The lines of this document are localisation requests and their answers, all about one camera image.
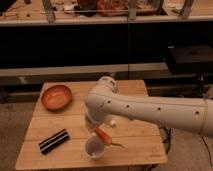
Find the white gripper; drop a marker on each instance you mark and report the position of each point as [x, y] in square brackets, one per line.
[92, 122]

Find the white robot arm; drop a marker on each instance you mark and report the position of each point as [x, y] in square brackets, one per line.
[189, 114]

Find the white ceramic cup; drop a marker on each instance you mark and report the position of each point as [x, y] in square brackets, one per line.
[94, 147]

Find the black white striped block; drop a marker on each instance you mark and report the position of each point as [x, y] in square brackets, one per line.
[52, 142]

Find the light wooden table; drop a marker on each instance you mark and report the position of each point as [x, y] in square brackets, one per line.
[137, 143]

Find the orange wooden bowl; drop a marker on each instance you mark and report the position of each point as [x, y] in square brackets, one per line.
[56, 97]

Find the black box on shelf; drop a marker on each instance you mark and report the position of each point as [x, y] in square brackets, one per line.
[194, 59]

